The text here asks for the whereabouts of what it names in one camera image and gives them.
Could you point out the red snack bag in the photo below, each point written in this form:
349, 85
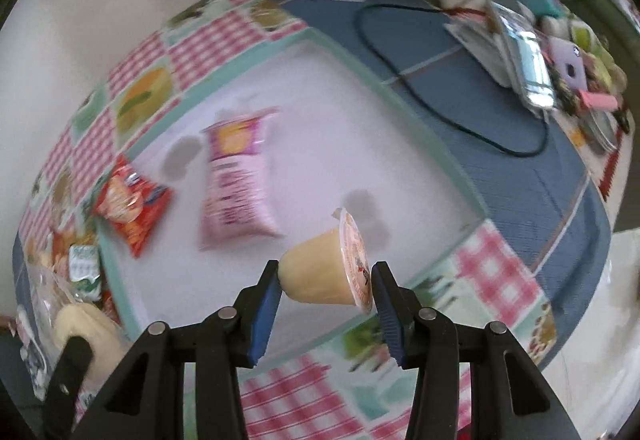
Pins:
132, 205

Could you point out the clear bag of bread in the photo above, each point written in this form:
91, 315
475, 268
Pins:
85, 335

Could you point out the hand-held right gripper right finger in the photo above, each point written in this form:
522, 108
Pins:
387, 320

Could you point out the pink snack bag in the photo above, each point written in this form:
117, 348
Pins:
235, 185

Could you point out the blue tablecloth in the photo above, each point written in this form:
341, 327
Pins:
500, 144

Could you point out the green white snack packet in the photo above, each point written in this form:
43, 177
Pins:
82, 265

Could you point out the clear plastic container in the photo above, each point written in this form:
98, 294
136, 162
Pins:
520, 54

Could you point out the checked printed picnic mat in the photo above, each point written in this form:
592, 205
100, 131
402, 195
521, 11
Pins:
320, 119

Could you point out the yellow pudding cup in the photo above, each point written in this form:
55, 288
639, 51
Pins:
320, 275

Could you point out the pink flat object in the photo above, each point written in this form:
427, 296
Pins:
597, 99

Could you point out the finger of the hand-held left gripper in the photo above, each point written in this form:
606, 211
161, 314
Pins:
65, 380

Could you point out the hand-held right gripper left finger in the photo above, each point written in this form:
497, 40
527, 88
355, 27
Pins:
264, 320

